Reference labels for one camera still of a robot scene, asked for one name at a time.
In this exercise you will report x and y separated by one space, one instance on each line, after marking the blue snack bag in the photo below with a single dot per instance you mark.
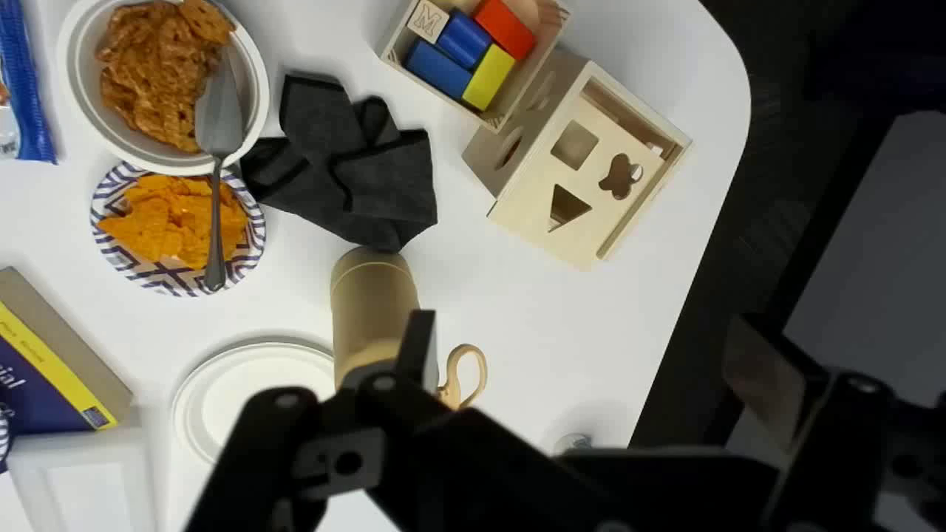
26 132

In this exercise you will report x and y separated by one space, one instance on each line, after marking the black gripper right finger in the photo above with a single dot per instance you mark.
827 421

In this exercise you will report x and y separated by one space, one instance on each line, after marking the white bowl with food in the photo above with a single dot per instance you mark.
137 69

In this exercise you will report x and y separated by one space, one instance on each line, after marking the wooden tray of blocks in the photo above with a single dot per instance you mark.
476 54

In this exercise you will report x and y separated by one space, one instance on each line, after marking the black cloth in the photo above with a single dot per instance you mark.
343 168

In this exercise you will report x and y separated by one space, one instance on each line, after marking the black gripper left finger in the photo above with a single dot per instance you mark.
252 484

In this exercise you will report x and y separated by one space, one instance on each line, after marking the wooden shape sorter box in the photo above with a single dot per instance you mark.
577 162

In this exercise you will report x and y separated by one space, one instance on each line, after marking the patterned bowl with chips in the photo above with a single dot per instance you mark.
154 230

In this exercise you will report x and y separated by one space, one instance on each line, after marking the metal spoon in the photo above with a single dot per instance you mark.
221 134

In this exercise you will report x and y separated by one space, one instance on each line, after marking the white plate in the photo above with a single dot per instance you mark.
215 391

